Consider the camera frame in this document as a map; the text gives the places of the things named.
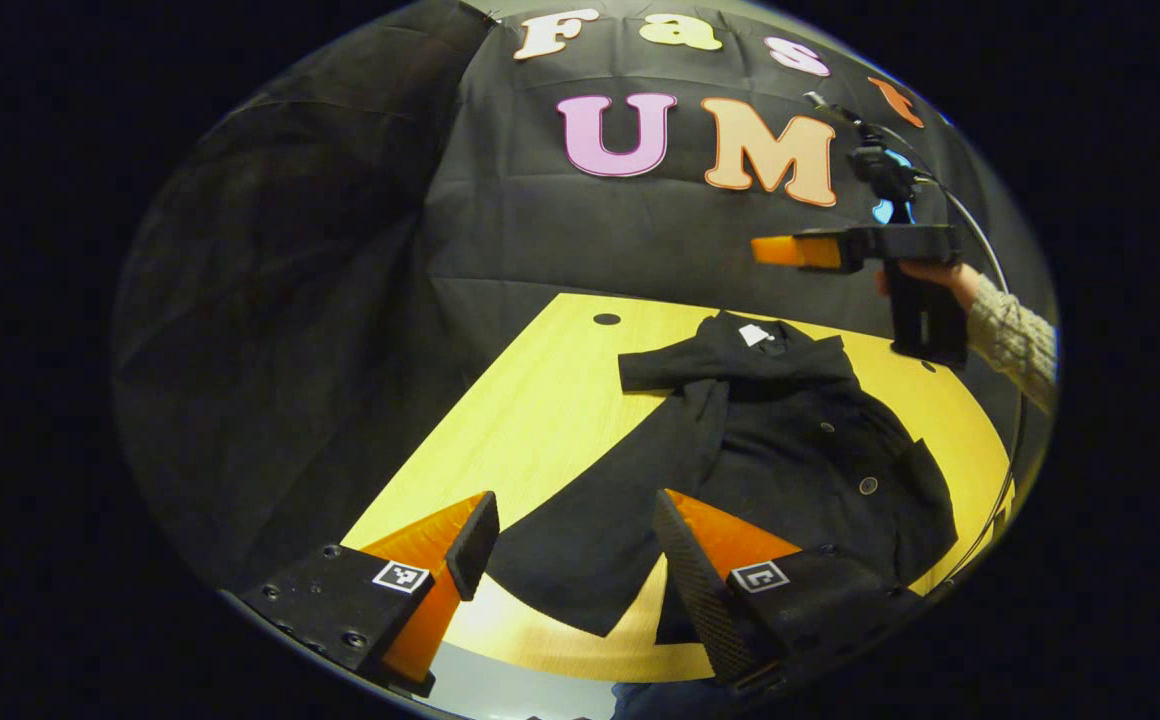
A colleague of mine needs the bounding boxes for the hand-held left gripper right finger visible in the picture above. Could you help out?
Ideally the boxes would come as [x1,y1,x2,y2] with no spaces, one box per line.
[652,487,932,692]

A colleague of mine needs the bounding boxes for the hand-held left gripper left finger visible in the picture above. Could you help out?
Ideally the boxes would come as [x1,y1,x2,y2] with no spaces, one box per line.
[236,489,502,699]

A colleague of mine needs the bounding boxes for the black buttoned shirt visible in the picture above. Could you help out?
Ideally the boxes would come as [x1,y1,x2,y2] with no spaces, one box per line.
[485,310,959,639]

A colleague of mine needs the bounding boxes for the person's blue jeans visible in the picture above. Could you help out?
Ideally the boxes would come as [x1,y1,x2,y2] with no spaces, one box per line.
[608,680,731,720]

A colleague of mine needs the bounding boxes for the black backdrop cloth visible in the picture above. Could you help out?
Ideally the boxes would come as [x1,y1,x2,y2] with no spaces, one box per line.
[110,0,1056,591]

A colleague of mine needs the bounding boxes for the thin black cable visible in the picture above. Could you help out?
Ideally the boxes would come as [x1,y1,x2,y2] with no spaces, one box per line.
[915,172,1033,586]

